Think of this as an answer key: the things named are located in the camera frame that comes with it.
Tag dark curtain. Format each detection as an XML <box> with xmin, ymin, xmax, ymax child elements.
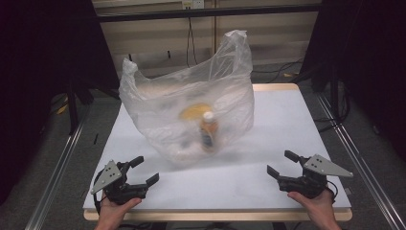
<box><xmin>299</xmin><ymin>0</ymin><xmax>406</xmax><ymax>162</ymax></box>
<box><xmin>0</xmin><ymin>0</ymin><xmax>120</xmax><ymax>206</ymax></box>

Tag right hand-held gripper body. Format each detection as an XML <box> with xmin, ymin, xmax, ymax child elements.
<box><xmin>277</xmin><ymin>153</ymin><xmax>354</xmax><ymax>199</ymax></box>

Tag black horizontal bar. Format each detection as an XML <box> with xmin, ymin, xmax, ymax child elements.
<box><xmin>97</xmin><ymin>3</ymin><xmax>322</xmax><ymax>23</ymax></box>

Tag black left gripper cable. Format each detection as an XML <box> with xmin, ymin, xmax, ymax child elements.
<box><xmin>92</xmin><ymin>171</ymin><xmax>108</xmax><ymax>216</ymax></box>

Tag white wall outlet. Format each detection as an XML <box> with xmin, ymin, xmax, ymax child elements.
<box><xmin>181</xmin><ymin>0</ymin><xmax>205</xmax><ymax>11</ymax></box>

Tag black floor cable bundle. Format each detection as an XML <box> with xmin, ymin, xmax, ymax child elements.
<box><xmin>313</xmin><ymin>80</ymin><xmax>352</xmax><ymax>134</ymax></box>

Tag round yellow item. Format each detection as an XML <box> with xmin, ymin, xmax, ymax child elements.
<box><xmin>178</xmin><ymin>102</ymin><xmax>213</xmax><ymax>122</ymax></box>

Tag orange bottle with white cap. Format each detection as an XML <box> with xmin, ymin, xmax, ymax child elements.
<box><xmin>198</xmin><ymin>110</ymin><xmax>220</xmax><ymax>153</ymax></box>

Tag person's left hand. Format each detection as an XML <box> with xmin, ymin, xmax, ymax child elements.
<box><xmin>95</xmin><ymin>191</ymin><xmax>143</xmax><ymax>230</ymax></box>

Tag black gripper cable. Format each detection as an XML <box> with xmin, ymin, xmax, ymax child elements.
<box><xmin>327</xmin><ymin>180</ymin><xmax>339</xmax><ymax>203</ymax></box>
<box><xmin>92</xmin><ymin>171</ymin><xmax>108</xmax><ymax>216</ymax></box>

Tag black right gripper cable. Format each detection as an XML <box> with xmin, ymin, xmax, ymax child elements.
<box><xmin>327</xmin><ymin>180</ymin><xmax>339</xmax><ymax>203</ymax></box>

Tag person's right hand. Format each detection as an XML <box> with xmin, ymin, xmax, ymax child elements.
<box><xmin>286</xmin><ymin>187</ymin><xmax>342</xmax><ymax>230</ymax></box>

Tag black hanging cables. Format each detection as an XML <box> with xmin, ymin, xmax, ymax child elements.
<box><xmin>186</xmin><ymin>16</ymin><xmax>198</xmax><ymax>69</ymax></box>

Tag translucent white plastic bag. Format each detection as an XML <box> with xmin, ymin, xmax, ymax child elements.
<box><xmin>118</xmin><ymin>29</ymin><xmax>256</xmax><ymax>165</ymax></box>

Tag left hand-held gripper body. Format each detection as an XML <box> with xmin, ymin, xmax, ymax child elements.
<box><xmin>90</xmin><ymin>159</ymin><xmax>151</xmax><ymax>206</ymax></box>

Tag metal floor rail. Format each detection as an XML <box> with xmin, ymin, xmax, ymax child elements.
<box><xmin>315</xmin><ymin>91</ymin><xmax>406</xmax><ymax>230</ymax></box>
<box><xmin>24</xmin><ymin>103</ymin><xmax>94</xmax><ymax>230</ymax></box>

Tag black stand leg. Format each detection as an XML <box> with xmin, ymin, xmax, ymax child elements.
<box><xmin>65</xmin><ymin>78</ymin><xmax>81</xmax><ymax>136</ymax></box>

